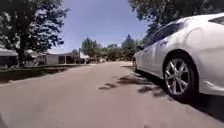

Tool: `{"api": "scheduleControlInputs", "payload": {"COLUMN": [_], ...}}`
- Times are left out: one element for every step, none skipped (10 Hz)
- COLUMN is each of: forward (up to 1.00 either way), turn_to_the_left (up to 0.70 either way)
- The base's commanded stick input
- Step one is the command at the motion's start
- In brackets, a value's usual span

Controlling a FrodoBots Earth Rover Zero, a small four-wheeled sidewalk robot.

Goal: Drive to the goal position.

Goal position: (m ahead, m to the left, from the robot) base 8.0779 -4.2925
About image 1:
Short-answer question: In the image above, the white car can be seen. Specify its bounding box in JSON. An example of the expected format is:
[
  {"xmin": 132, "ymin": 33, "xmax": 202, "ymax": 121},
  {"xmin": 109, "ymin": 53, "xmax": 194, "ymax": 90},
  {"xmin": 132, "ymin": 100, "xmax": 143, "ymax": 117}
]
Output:
[{"xmin": 132, "ymin": 12, "xmax": 224, "ymax": 102}]

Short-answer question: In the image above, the low house with pale roof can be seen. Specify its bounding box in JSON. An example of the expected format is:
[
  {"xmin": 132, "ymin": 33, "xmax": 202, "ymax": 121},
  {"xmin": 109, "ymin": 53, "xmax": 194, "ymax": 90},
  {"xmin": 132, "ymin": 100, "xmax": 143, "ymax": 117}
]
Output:
[{"xmin": 0, "ymin": 47, "xmax": 20, "ymax": 70}]

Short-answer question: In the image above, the grass verge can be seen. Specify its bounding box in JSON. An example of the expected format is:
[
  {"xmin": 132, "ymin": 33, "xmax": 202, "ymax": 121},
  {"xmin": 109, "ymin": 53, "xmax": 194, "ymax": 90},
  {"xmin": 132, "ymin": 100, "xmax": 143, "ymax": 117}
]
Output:
[{"xmin": 0, "ymin": 63, "xmax": 86, "ymax": 85}]

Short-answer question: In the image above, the large leafy tree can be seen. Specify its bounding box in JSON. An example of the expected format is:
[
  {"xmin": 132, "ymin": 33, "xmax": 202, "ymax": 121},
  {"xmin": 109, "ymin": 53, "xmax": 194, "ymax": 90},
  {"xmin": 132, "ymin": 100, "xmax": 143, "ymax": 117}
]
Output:
[{"xmin": 127, "ymin": 0, "xmax": 224, "ymax": 37}]

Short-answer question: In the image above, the row of trees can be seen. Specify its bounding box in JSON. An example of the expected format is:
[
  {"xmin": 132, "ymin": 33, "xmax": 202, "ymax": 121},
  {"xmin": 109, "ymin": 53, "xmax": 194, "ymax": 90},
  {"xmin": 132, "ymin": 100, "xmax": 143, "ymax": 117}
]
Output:
[{"xmin": 79, "ymin": 33, "xmax": 145, "ymax": 62}]

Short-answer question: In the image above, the grey asphalt road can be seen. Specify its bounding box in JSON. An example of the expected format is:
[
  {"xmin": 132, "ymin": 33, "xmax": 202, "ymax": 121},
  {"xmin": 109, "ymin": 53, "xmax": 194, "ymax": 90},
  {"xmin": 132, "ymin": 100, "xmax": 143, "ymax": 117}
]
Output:
[{"xmin": 0, "ymin": 60, "xmax": 224, "ymax": 128}]

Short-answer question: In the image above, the large dark tree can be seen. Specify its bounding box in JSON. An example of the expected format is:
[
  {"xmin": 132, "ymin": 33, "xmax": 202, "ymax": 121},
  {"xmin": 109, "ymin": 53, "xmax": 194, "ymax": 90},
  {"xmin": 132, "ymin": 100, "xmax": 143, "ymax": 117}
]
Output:
[{"xmin": 0, "ymin": 0, "xmax": 70, "ymax": 68}]

